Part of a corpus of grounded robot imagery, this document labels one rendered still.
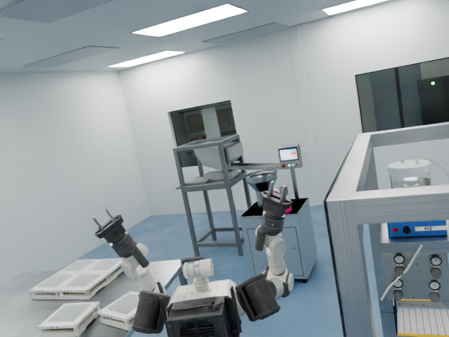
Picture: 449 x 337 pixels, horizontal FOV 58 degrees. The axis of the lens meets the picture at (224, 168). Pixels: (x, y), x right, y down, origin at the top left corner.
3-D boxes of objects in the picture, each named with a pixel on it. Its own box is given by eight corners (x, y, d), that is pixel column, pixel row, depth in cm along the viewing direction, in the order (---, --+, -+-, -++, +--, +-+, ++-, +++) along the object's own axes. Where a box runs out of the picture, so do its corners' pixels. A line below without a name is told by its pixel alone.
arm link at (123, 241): (92, 230, 167) (109, 250, 171) (96, 238, 158) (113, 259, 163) (117, 211, 170) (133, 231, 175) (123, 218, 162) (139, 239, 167)
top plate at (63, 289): (57, 293, 269) (56, 289, 269) (81, 275, 291) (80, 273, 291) (86, 293, 260) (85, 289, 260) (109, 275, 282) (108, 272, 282)
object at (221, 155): (173, 271, 511) (147, 156, 487) (209, 239, 606) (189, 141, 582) (282, 272, 451) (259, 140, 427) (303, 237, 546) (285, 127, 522)
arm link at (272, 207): (286, 208, 150) (281, 234, 156) (296, 197, 157) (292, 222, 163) (256, 196, 156) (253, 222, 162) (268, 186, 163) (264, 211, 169)
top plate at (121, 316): (98, 315, 227) (97, 311, 226) (131, 293, 246) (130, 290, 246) (126, 322, 212) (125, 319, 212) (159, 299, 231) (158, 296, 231)
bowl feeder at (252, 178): (246, 212, 438) (240, 178, 432) (256, 202, 470) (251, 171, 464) (289, 209, 417) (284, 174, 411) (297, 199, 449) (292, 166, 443)
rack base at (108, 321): (100, 323, 227) (99, 319, 227) (132, 301, 247) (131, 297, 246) (129, 331, 213) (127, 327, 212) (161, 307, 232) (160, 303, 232)
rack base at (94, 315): (40, 338, 223) (39, 333, 223) (67, 313, 247) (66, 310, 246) (78, 336, 217) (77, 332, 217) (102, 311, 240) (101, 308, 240)
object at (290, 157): (285, 204, 441) (276, 148, 431) (288, 201, 450) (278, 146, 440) (306, 202, 431) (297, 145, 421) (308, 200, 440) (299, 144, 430)
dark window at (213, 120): (181, 168, 773) (169, 110, 755) (181, 168, 774) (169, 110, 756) (244, 160, 717) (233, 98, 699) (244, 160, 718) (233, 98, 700)
